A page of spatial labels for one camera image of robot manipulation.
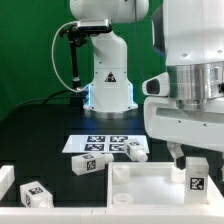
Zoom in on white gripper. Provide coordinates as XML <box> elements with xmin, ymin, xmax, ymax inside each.
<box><xmin>144</xmin><ymin>96</ymin><xmax>224</xmax><ymax>182</ymax></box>

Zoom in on white square tabletop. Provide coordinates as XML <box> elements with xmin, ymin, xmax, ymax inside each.
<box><xmin>107</xmin><ymin>162</ymin><xmax>224</xmax><ymax>211</ymax></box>

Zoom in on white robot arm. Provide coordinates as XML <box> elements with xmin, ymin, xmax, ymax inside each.
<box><xmin>70</xmin><ymin>0</ymin><xmax>224</xmax><ymax>169</ymax></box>

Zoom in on white U-shaped fence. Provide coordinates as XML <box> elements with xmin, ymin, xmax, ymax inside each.
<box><xmin>0</xmin><ymin>165</ymin><xmax>224</xmax><ymax>224</ymax></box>

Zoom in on white marker sheet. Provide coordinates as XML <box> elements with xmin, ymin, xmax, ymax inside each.
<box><xmin>62</xmin><ymin>135</ymin><xmax>149</xmax><ymax>153</ymax></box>

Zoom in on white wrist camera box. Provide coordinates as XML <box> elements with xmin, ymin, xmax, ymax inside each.
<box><xmin>142</xmin><ymin>72</ymin><xmax>170</xmax><ymax>97</ymax></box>

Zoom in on black cable on table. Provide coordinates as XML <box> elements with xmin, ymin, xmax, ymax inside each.
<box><xmin>7</xmin><ymin>89</ymin><xmax>84</xmax><ymax>116</ymax></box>

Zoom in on grey camera on stand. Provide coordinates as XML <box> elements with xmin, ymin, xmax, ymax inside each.
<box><xmin>77</xmin><ymin>19</ymin><xmax>111</xmax><ymax>34</ymax></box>

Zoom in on black camera stand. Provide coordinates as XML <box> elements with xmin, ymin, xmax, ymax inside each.
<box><xmin>59</xmin><ymin>26</ymin><xmax>87</xmax><ymax>107</ymax></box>

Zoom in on white camera cable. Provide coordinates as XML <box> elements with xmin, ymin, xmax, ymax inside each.
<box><xmin>50</xmin><ymin>20</ymin><xmax>85</xmax><ymax>93</ymax></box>

